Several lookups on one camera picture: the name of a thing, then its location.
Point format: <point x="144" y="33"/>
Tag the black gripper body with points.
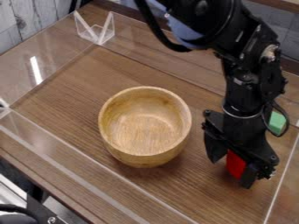
<point x="246" y="135"/>

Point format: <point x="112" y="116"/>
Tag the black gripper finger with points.
<point x="249" y="176"/>
<point x="217" y="146"/>

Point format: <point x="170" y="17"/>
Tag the red plush fruit green leaf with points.
<point x="236" y="164"/>

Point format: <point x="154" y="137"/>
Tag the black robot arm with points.
<point x="224" y="26"/>

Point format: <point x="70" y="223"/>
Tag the green rectangular block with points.
<point x="277" y="123"/>

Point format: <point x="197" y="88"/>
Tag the wooden bowl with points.
<point x="145" y="126"/>

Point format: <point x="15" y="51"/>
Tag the clear acrylic tray enclosure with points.
<point x="57" y="80"/>

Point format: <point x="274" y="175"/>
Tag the black camera mount with cable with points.
<point x="25" y="210"/>

